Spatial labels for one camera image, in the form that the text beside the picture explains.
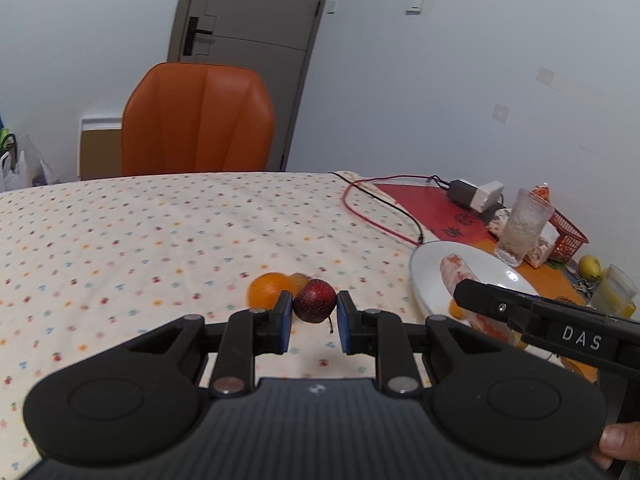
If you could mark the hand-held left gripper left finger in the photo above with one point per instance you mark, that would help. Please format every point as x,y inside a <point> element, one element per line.
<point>285,322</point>

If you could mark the red plastic basket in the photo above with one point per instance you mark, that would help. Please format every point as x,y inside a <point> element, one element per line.
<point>570,235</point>

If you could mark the glass of yellow juice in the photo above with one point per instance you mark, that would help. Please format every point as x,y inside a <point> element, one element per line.
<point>612,292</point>

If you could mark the small kumquat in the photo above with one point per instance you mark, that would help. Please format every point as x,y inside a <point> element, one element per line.
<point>456,309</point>

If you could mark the white plastic bags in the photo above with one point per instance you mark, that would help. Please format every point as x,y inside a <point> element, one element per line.
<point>25,170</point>

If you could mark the clear glass cup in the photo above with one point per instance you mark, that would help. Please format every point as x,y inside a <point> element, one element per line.
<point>522,225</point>

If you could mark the orange printed table mat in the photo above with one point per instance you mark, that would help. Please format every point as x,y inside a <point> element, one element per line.
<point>550,280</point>

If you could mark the orange snack packet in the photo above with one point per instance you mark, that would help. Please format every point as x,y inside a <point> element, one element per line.
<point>542,194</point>

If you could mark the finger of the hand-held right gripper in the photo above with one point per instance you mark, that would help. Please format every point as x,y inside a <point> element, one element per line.
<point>490,302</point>

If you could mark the large orange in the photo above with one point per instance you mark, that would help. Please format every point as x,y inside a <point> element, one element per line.
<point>267,290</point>

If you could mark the dotted cream tablecloth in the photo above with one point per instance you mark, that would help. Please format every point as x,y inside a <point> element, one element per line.
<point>150,240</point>

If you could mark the brown longan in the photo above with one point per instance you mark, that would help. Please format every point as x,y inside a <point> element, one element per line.
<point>300,280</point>

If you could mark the dark red apple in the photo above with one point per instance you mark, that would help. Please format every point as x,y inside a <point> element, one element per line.
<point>314,300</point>

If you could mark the orange leather chair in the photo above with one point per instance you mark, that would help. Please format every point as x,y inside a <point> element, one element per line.
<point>200,120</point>

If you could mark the yellow lemon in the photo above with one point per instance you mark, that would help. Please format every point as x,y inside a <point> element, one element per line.
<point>589,267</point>

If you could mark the red table mat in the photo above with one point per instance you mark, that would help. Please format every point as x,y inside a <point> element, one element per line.
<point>425,205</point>

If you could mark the person's right hand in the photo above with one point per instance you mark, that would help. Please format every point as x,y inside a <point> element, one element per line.
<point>622,440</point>

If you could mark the wall tape patch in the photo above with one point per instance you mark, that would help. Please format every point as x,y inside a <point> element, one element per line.
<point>552,77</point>

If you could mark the green packets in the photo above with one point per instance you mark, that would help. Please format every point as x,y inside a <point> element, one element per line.
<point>6,140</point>

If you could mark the patterned tissue pack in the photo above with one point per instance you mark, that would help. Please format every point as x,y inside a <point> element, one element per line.
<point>542,250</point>

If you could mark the grey door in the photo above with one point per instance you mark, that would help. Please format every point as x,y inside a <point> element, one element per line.
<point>260,10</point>

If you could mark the black power adapter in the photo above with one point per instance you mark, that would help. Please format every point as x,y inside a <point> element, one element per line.
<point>462,194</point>

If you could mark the white light switch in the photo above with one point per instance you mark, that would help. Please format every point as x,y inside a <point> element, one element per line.
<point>415,3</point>

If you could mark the white power plug block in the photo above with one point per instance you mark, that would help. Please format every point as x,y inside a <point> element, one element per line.
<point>490,195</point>

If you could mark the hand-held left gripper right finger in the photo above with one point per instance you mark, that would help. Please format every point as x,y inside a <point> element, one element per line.
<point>343,322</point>

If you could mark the white plate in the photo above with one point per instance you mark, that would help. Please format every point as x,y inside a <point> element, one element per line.
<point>430,275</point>

